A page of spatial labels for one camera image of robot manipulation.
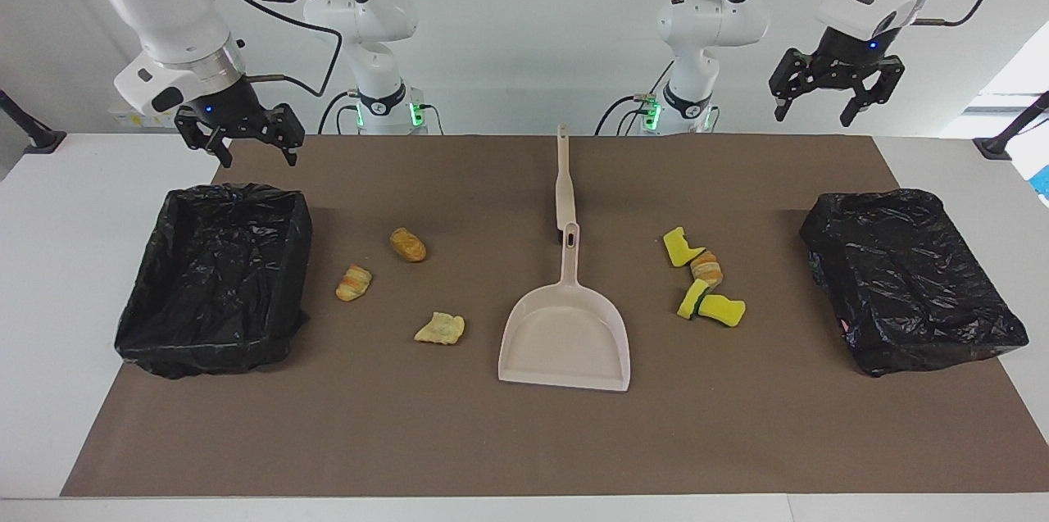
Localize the brown bread roll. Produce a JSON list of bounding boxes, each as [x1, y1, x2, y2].
[[389, 227, 428, 264]]

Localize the black stand clamp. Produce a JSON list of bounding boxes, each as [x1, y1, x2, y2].
[[0, 89, 68, 155], [973, 90, 1049, 161]]

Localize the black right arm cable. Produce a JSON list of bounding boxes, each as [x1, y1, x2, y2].
[[193, 0, 343, 98]]

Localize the black left base cable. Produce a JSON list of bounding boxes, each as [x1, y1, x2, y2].
[[594, 59, 677, 136]]

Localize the beige brush with black bristles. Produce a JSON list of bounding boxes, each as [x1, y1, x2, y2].
[[549, 124, 578, 245]]

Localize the beige plastic dustpan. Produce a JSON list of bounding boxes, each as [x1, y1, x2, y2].
[[497, 221, 632, 393]]

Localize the brown table mat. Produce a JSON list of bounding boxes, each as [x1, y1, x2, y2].
[[61, 134, 1049, 498]]

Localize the bin covered with black bag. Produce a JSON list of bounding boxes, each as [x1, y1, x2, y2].
[[799, 188, 1030, 378]]

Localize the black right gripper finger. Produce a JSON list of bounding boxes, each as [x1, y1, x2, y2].
[[175, 114, 234, 169], [262, 104, 306, 168]]

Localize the yellow green sponge piece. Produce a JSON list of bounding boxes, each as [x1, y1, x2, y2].
[[662, 227, 707, 268], [677, 279, 711, 320], [698, 295, 747, 329]]

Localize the white wall socket boxes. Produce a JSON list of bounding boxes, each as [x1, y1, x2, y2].
[[108, 89, 196, 129]]

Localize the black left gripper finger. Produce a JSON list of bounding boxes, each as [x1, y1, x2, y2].
[[840, 57, 906, 127], [769, 49, 820, 123]]

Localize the flat yellow pastry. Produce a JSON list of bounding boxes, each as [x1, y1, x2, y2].
[[414, 311, 466, 346]]

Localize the open bin with black bag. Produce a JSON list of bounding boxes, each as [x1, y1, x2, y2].
[[113, 183, 314, 380]]

